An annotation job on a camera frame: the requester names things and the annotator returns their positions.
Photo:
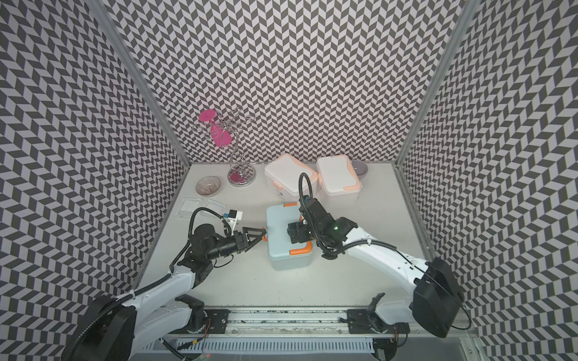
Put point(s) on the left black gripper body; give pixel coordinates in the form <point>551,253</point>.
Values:
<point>243,241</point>

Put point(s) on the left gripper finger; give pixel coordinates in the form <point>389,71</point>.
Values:
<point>254,234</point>
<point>252,244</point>

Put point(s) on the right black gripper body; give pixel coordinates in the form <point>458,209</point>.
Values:
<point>299,230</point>

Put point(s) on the blue first aid kit box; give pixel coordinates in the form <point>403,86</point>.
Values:
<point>283,254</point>

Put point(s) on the white first aid box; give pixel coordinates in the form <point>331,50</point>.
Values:
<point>339,185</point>
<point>282,177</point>

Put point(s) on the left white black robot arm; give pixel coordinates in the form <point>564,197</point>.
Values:
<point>116,328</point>

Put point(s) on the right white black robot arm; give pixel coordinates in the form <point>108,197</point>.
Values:
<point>431,294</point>

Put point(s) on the small clear glass bowl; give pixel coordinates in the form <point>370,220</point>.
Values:
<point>208,186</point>

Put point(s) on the small grey round bowl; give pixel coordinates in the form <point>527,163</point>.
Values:
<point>361,168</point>

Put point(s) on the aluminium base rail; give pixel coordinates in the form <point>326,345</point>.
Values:
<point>280,322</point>

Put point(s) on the silver wire stand pink ornaments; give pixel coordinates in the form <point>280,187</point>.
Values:
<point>225,129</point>

